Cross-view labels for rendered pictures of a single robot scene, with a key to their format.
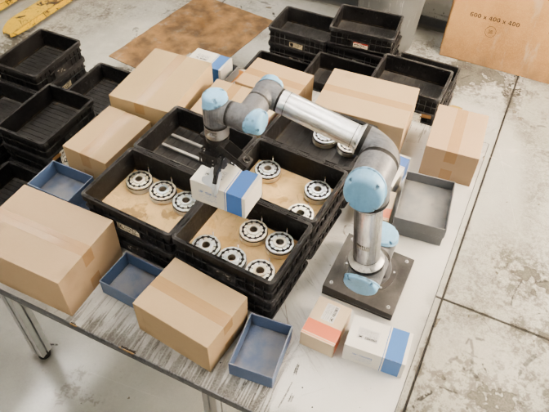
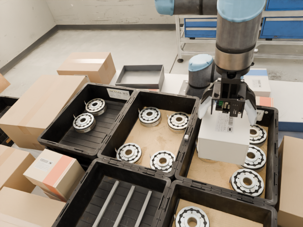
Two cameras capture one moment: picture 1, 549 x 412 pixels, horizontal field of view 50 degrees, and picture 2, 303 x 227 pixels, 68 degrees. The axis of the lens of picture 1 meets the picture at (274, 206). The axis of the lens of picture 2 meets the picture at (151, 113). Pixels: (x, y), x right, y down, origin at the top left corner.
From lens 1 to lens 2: 1.86 m
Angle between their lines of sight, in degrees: 58
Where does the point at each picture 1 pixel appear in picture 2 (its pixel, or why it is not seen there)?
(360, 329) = (254, 87)
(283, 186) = (144, 142)
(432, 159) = (103, 75)
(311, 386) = (297, 114)
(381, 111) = (64, 88)
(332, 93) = (33, 118)
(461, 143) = (96, 58)
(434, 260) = (176, 78)
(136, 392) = not seen: outside the picture
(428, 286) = not seen: hidden behind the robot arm
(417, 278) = not seen: hidden behind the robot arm
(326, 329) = (263, 103)
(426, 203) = (137, 79)
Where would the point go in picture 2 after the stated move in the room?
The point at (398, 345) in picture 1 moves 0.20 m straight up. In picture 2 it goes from (255, 72) to (262, 38)
